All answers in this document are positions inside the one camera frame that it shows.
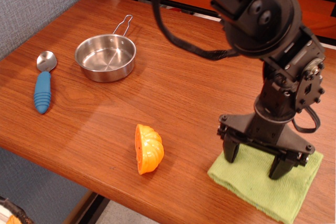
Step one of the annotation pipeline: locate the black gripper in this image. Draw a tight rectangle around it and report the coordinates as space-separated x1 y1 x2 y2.
217 108 315 180

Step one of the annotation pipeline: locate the green cloth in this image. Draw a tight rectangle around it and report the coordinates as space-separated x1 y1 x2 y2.
207 145 323 223

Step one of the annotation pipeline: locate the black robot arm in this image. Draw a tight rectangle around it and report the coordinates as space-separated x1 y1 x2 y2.
211 0 325 179

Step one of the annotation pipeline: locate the orange plastic half fruit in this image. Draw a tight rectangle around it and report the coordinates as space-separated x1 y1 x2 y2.
135 124 164 175

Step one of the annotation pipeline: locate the small steel pan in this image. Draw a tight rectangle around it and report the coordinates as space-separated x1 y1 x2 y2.
74 14 136 83

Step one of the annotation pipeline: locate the orange object bottom left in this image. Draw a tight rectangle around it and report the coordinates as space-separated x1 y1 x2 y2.
6 215 22 224

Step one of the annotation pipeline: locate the black sleeved cable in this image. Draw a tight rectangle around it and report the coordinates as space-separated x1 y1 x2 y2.
151 0 239 61

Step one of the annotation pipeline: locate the spoon with blue handle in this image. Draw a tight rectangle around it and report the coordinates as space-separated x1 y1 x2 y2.
34 51 57 114

